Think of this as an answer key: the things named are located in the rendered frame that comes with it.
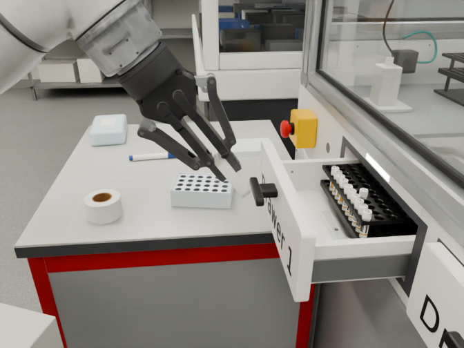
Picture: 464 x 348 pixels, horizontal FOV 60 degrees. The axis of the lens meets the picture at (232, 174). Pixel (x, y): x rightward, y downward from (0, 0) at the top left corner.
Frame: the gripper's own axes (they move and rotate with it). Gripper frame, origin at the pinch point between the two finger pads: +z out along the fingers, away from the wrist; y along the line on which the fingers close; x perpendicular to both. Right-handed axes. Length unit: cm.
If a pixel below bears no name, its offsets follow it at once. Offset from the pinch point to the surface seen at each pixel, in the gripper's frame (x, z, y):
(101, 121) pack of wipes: 63, -8, -34
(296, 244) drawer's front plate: -12.6, 6.8, 3.4
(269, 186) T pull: 0.1, 5.3, 3.2
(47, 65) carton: 379, -36, -159
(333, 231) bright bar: -3.4, 15.8, 7.2
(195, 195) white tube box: 19.8, 8.7, -12.9
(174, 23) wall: 416, 9, -33
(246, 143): 48, 18, -2
